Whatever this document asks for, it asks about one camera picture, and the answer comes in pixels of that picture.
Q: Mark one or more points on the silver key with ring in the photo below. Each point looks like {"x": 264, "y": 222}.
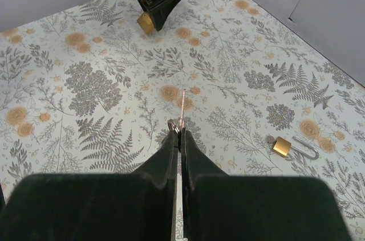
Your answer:
{"x": 181, "y": 125}

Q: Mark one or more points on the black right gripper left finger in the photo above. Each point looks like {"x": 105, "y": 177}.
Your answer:
{"x": 136, "y": 206}

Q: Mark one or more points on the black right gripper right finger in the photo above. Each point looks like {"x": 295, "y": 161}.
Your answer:
{"x": 218, "y": 206}

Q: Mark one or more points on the brass padlock with steel shackle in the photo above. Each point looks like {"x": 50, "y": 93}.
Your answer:
{"x": 146, "y": 24}

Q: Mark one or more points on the floral patterned table mat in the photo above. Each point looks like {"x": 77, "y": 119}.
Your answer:
{"x": 85, "y": 90}

